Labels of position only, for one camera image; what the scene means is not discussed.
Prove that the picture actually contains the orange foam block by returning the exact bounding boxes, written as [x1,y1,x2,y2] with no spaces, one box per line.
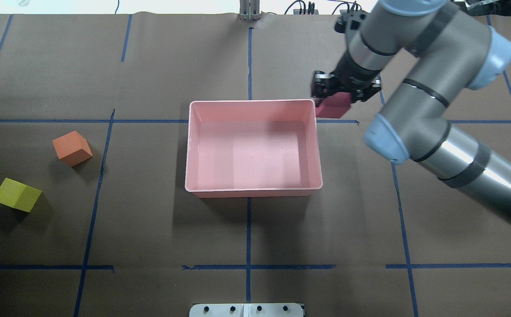
[52,131,93,167]

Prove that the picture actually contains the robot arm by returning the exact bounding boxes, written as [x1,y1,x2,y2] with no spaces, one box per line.
[311,0,511,225]

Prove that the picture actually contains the pink plastic bin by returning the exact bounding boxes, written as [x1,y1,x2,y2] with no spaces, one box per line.
[184,99,323,198]

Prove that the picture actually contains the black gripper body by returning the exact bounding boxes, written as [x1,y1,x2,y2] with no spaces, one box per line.
[311,52,381,103]

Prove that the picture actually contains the pink foam block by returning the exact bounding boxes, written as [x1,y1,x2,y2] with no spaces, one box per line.
[315,92,352,119]

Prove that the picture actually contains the white mount base plate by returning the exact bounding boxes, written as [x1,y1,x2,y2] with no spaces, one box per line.
[189,302,306,317]

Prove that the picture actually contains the yellow foam block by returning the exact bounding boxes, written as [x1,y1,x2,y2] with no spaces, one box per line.
[0,178,42,213]

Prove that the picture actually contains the aluminium frame post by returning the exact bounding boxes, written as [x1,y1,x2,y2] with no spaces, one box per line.
[238,0,261,21]

